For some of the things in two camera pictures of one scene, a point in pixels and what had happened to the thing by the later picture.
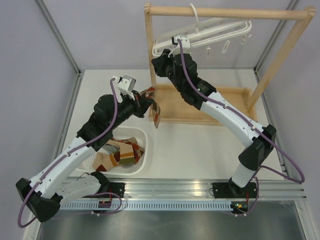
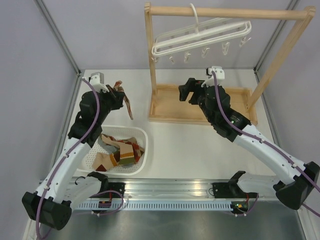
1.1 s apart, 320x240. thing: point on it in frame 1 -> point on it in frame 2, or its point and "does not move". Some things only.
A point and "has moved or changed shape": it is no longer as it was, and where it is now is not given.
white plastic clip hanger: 207,34 does not move
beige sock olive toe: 126,152 does not move
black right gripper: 160,62 -> 192,84
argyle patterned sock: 151,92 has moved or changed shape
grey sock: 109,148 does not move
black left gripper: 141,104 -> 117,96
